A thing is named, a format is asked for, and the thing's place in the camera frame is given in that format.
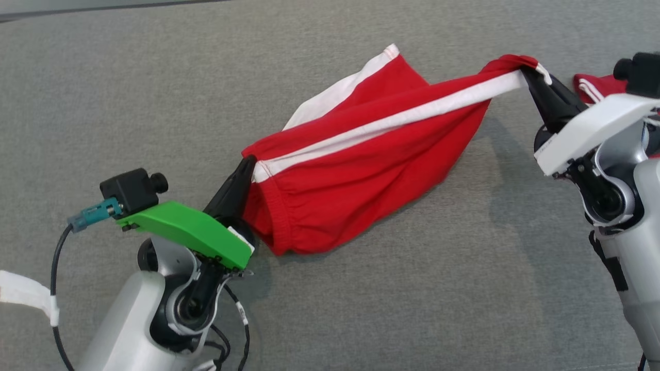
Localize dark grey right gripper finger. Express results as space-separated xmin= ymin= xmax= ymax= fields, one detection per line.
xmin=531 ymin=72 xmax=589 ymax=127
xmin=522 ymin=69 xmax=563 ymax=134

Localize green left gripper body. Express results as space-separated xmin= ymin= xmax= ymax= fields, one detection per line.
xmin=118 ymin=200 xmax=257 ymax=271

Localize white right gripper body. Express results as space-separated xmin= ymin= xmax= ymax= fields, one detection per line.
xmin=533 ymin=93 xmax=660 ymax=177

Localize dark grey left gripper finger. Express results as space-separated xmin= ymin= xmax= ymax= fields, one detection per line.
xmin=204 ymin=155 xmax=253 ymax=220
xmin=217 ymin=155 xmax=257 ymax=228

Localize red white shorts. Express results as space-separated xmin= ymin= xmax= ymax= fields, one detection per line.
xmin=573 ymin=73 xmax=660 ymax=158

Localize black cable with white label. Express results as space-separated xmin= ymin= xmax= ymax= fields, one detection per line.
xmin=221 ymin=282 xmax=252 ymax=371

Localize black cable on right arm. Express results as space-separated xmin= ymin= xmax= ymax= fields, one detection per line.
xmin=589 ymin=231 xmax=630 ymax=292

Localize black camera cable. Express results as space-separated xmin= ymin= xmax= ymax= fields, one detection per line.
xmin=49 ymin=225 xmax=77 ymax=371

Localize white cable strap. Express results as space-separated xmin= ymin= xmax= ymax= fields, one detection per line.
xmin=0 ymin=270 xmax=60 ymax=327

